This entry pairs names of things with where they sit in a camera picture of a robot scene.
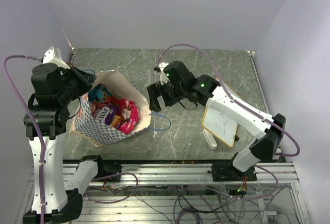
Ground purple cable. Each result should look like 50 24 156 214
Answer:
3 55 47 224
156 43 301 201

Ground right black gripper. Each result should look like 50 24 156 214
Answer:
147 78 186 112

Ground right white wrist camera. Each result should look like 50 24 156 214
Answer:
154 62 170 86

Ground white whiteboard eraser marker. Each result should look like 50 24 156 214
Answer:
203 129 218 150

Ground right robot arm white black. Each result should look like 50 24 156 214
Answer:
147 61 286 181

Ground pink snack bag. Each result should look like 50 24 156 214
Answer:
115 99 140 135

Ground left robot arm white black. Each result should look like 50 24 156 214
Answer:
23 62 105 223

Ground orange snack packet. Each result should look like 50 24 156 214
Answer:
109 115 123 129

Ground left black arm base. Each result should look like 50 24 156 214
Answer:
79 155 122 180

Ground purple snack packet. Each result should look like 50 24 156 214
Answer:
90 103 118 125

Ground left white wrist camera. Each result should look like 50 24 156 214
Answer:
42 46 70 69

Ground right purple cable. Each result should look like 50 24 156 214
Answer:
156 43 301 201

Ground loose cables under table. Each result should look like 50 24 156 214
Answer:
85 180 284 224

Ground aluminium frame rail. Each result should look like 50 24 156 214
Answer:
63 163 299 187

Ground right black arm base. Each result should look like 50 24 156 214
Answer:
207 161 257 182

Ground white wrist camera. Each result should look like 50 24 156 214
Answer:
154 62 170 86
42 46 70 69

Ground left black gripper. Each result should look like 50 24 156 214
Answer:
57 61 97 105

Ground small whiteboard yellow frame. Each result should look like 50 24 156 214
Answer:
201 107 239 148

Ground checkered paper bag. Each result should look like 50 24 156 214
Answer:
70 70 154 147

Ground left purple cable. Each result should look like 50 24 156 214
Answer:
3 55 47 224

